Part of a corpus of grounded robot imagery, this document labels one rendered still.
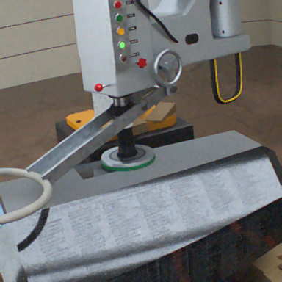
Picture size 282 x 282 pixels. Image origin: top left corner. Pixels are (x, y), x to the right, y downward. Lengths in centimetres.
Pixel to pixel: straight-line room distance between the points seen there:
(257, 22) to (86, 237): 795
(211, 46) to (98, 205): 86
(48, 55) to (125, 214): 628
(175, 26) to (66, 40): 602
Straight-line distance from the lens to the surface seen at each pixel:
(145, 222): 178
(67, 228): 172
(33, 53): 787
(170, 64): 188
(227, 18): 228
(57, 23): 789
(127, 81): 182
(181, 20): 201
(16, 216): 151
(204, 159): 198
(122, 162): 195
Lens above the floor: 159
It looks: 21 degrees down
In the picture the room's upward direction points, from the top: 6 degrees counter-clockwise
